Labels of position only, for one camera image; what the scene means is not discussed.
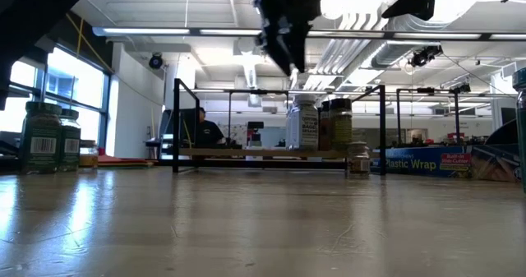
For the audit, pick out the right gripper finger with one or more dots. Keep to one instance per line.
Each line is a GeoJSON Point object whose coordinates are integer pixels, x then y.
{"type": "Point", "coordinates": [421, 7]}

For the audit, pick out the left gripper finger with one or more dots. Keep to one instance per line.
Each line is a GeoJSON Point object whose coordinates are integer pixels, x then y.
{"type": "Point", "coordinates": [300, 47]}
{"type": "Point", "coordinates": [281, 55]}

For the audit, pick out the white-lid bagel seasoning jar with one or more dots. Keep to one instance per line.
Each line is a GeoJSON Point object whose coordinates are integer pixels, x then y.
{"type": "Point", "coordinates": [304, 125]}

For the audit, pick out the black-lid jar orange label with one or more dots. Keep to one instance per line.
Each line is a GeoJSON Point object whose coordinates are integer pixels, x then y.
{"type": "Point", "coordinates": [324, 127]}

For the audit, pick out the black-lid jar yellow-green label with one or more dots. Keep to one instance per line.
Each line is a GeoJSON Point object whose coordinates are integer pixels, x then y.
{"type": "Point", "coordinates": [340, 129]}

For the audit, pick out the small clear spice jar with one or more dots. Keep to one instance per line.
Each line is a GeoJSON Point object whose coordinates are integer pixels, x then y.
{"type": "Point", "coordinates": [358, 162]}
{"type": "Point", "coordinates": [88, 158]}

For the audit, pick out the green-lid herb jar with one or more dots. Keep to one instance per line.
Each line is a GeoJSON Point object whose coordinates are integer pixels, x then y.
{"type": "Point", "coordinates": [41, 141]}
{"type": "Point", "coordinates": [70, 145]}
{"type": "Point", "coordinates": [521, 125]}

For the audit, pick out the black ceiling spotlight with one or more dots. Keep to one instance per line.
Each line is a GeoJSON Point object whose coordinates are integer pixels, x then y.
{"type": "Point", "coordinates": [156, 61]}
{"type": "Point", "coordinates": [425, 55]}

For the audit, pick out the person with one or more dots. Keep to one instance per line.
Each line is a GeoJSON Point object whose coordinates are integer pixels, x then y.
{"type": "Point", "coordinates": [207, 133]}

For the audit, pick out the black computer monitor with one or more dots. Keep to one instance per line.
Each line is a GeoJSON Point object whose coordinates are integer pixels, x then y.
{"type": "Point", "coordinates": [187, 125]}
{"type": "Point", "coordinates": [508, 116]}

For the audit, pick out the long ceiling light strip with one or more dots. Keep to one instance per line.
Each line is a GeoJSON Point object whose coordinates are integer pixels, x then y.
{"type": "Point", "coordinates": [144, 30]}

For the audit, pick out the black office chair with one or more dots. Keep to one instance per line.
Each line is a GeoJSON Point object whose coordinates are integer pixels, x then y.
{"type": "Point", "coordinates": [503, 135]}

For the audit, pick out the blue plastic wrap box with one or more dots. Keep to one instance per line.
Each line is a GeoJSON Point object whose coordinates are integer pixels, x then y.
{"type": "Point", "coordinates": [423, 162]}

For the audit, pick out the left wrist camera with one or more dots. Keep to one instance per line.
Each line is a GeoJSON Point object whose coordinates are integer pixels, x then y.
{"type": "Point", "coordinates": [311, 7]}

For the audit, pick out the silver ventilation duct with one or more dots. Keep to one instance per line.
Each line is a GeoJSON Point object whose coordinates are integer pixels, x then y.
{"type": "Point", "coordinates": [394, 51]}

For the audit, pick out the black metal frame station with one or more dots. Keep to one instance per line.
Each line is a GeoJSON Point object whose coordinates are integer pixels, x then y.
{"type": "Point", "coordinates": [425, 90]}

